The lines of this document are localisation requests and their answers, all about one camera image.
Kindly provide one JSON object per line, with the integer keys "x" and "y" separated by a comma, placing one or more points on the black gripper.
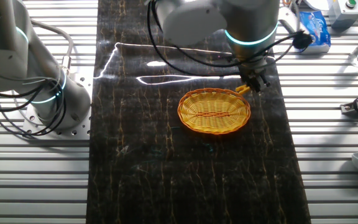
{"x": 250, "y": 71}

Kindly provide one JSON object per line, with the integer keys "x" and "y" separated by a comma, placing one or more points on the yellow plastic clamp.
{"x": 242, "y": 90}

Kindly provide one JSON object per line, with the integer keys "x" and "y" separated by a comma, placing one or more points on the yellow woven oval basket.
{"x": 213, "y": 114}

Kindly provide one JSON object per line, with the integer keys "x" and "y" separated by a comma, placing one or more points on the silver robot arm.
{"x": 5, "y": 46}

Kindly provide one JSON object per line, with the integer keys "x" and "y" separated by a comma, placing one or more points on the grey button control box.
{"x": 343, "y": 15}

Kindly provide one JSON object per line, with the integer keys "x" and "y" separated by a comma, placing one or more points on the black marble pattern mat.
{"x": 151, "y": 174}

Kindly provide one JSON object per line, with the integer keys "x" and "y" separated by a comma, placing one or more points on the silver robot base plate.
{"x": 79, "y": 132}

